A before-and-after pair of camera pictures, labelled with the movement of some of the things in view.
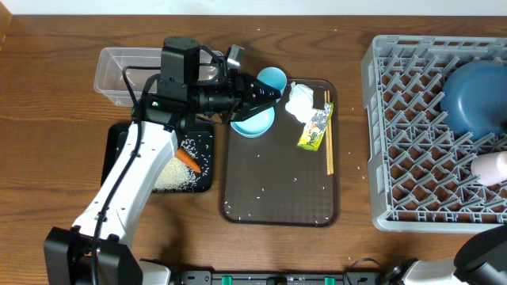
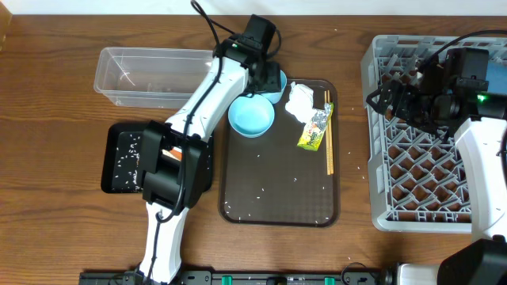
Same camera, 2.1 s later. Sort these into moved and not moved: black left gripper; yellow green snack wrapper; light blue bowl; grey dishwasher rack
Moved: black left gripper
Not moved: grey dishwasher rack; light blue bowl; yellow green snack wrapper
